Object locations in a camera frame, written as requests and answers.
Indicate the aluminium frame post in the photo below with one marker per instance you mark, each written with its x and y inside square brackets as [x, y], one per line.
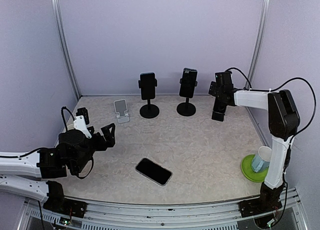
[64, 46]
[259, 39]

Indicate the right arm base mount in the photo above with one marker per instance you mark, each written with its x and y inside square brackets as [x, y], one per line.
[255, 206]

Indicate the black folding phone stand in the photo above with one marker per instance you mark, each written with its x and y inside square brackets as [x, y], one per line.
[217, 116]

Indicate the aluminium front rail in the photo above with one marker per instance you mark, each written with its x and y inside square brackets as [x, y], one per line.
[210, 215]

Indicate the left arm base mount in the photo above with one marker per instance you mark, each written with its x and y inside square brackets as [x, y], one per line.
[66, 206]

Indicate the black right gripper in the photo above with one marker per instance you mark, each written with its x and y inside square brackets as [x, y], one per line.
[214, 90]

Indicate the white mug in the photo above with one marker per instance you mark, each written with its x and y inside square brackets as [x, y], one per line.
[70, 127]

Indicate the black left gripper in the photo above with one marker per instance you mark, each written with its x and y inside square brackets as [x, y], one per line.
[109, 139]

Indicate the left aluminium frame post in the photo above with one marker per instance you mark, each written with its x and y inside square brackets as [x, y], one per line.
[64, 46]

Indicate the right aluminium frame post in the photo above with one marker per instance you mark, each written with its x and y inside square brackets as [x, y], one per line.
[259, 39]

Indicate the clear-case black phone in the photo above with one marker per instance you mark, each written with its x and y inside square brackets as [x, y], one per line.
[153, 171]

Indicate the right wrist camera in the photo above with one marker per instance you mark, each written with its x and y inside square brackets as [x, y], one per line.
[213, 89]

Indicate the blue-edged black phone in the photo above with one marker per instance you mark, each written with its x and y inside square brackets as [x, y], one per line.
[188, 82]

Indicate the teal-edged black phone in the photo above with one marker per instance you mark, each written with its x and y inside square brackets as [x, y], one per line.
[147, 85]

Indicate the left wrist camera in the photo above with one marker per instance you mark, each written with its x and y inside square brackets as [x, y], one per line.
[81, 120]

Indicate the white-edged black phone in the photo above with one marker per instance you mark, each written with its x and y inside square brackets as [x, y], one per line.
[219, 106]

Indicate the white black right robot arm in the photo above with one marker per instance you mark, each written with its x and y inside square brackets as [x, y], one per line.
[283, 121]

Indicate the silver folding phone stand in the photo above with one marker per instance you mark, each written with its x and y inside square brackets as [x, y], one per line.
[121, 111]

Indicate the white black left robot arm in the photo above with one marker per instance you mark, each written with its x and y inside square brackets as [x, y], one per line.
[33, 174]

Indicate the light blue cup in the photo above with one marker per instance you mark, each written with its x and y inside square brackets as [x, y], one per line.
[261, 159]

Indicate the black round-base phone stand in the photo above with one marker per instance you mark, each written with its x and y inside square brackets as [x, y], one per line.
[186, 108]

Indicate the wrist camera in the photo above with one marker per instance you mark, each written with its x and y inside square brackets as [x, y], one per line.
[213, 89]
[81, 120]

